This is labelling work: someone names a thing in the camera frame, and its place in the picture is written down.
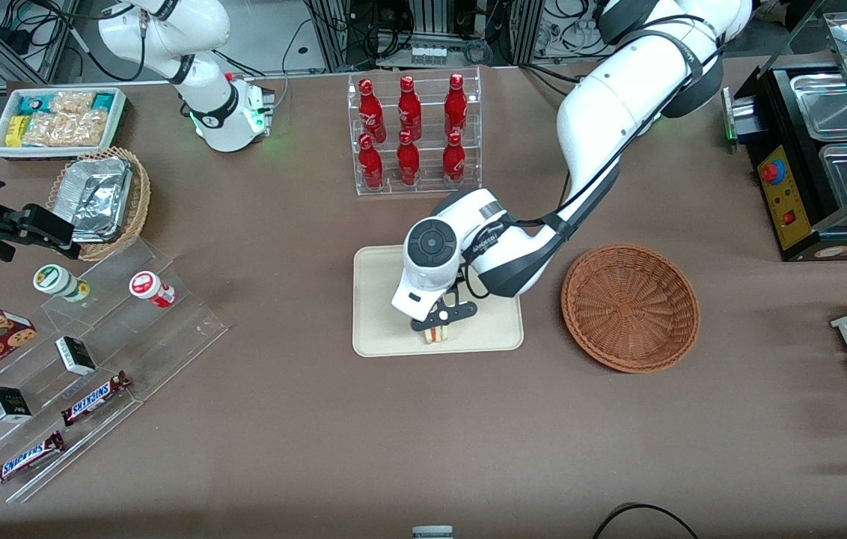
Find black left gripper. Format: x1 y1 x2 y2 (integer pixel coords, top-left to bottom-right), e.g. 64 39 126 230
412 275 478 332

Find cream plastic tray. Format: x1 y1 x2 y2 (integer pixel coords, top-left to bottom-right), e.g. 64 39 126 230
352 240 525 358

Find small tan wicker basket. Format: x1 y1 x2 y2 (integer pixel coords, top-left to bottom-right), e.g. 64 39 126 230
46 147 152 262

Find white rectangular snack tray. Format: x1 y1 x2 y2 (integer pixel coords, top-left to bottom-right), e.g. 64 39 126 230
0 87 129 160

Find round brown wicker basket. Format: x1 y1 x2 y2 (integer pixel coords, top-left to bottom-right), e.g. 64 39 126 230
561 243 700 374

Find green lid cup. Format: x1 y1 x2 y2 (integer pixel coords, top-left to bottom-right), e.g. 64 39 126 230
33 264 91 304

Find stacked foil containers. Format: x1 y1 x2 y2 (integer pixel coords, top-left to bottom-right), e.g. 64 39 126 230
67 157 134 243

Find large clear cracker bag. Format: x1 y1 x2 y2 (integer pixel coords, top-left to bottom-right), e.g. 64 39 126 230
22 111 110 147

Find small black box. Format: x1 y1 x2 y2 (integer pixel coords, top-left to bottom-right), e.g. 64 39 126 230
55 336 97 377
0 386 33 424

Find red lid cup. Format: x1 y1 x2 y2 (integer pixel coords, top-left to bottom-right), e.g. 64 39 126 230
129 271 176 308

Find small clear cracker bag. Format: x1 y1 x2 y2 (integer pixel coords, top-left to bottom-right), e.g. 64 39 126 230
49 91 95 115

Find red cola bottle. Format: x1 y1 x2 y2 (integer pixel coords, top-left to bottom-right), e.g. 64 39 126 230
442 132 467 185
358 78 387 143
397 75 423 141
358 134 385 189
444 73 468 138
396 130 421 186

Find Snickers chocolate bar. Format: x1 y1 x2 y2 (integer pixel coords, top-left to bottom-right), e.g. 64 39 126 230
0 430 67 489
61 371 132 427

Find clear acrylic stepped display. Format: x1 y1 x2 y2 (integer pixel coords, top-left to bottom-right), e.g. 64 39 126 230
0 238 228 504

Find clear acrylic bottle rack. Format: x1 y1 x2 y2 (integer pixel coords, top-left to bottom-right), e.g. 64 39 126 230
347 66 483 198

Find small grey metal device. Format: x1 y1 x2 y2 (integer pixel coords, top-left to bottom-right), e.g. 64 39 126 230
721 86 761 144

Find black food warmer yellow panel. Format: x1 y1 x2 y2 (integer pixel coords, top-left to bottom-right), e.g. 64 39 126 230
723 0 847 261

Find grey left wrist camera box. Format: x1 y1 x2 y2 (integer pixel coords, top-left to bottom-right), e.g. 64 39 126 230
392 264 442 323

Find thick black looped cable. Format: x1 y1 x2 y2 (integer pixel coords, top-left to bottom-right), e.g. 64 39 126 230
592 503 700 539

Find black cable bundle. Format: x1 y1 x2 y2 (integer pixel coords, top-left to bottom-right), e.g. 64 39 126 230
543 0 608 59
349 0 411 70

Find aluminium frame post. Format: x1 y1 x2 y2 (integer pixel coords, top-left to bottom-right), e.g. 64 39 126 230
308 0 353 73
506 0 544 67

